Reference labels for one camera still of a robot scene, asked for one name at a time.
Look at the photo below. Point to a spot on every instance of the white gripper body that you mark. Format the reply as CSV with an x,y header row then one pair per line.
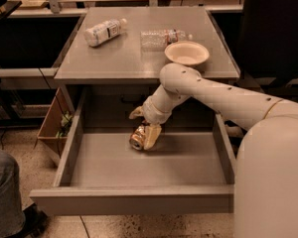
x,y
152,112

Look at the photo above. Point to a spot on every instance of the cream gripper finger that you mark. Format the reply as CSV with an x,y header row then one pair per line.
x,y
152,132
137,112

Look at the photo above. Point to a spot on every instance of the crushed orange soda can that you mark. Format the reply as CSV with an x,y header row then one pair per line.
x,y
138,137

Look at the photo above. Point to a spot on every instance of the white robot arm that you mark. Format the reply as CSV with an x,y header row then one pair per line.
x,y
266,176

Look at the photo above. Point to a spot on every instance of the grey open top drawer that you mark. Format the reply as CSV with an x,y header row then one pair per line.
x,y
189,170

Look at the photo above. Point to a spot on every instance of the grey metal cabinet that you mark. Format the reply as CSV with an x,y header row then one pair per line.
x,y
121,60

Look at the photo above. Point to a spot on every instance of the white paper bowl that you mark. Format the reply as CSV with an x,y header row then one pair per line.
x,y
187,53

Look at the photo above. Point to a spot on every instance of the clear crushed plastic bottle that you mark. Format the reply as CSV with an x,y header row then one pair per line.
x,y
159,40

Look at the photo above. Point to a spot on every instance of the cardboard box with plant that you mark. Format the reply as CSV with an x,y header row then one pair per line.
x,y
51,126

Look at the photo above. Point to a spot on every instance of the white labelled plastic bottle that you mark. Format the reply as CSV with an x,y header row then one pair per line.
x,y
104,31

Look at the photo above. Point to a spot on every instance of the black office chair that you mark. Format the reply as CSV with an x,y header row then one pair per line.
x,y
267,47

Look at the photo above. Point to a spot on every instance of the black shoe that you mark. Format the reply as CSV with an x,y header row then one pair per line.
x,y
35,224

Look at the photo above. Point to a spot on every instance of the person leg in jeans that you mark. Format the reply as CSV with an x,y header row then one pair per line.
x,y
12,218

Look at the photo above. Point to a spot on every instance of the black drawer handle left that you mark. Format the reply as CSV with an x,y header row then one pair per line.
x,y
131,99

